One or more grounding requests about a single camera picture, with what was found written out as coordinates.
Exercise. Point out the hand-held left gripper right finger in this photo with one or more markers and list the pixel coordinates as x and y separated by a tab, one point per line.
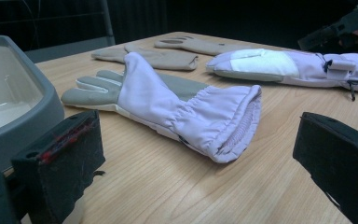
341	155

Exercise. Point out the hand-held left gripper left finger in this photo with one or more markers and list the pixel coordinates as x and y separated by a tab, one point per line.
63	157

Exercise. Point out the beige fabric glove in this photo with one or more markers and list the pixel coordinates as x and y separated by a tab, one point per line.
205	46
158	59

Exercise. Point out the lavender glove with white patch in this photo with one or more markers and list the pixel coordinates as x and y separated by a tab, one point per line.
292	67

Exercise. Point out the grey plastic basin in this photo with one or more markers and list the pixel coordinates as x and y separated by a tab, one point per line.
18	93

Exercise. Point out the lavender glove with grey palm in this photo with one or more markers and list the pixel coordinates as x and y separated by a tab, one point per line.
180	112

